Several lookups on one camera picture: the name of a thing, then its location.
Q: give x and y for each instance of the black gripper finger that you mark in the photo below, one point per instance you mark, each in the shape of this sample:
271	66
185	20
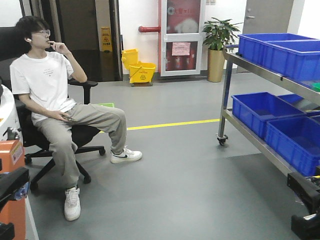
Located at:
14	185
306	228
307	191

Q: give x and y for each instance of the orange robot base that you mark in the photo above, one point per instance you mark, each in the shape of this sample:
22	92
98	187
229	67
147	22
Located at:
12	157

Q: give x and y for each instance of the black office chair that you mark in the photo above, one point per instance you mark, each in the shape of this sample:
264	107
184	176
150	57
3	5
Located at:
81	134

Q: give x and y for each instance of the blue bin cart lower right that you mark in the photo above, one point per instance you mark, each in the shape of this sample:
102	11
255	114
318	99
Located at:
296	140

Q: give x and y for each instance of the blue bin cart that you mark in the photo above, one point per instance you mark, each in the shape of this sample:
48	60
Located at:
293	56
296	140
258	108

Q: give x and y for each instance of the blue bin cart lower left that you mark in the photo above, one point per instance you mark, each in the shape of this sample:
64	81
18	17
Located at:
258	108

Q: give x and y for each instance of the seated person white shirt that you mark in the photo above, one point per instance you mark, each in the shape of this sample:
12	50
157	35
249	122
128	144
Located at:
40	80

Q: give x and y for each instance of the blue bin cart top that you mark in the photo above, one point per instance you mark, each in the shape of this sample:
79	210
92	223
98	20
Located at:
293	56

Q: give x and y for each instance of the steel cart with wheels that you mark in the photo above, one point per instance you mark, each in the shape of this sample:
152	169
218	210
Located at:
226	114

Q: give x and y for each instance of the yellow wet floor sign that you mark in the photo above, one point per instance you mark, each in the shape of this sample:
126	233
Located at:
106	39

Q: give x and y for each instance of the yellow mop bucket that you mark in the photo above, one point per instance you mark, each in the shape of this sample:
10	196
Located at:
139	72

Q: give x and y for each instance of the potted plant gold pot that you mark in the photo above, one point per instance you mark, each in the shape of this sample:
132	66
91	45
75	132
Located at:
218	34

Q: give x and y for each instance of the fire hose cabinet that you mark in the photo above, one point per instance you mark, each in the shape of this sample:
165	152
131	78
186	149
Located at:
180	38

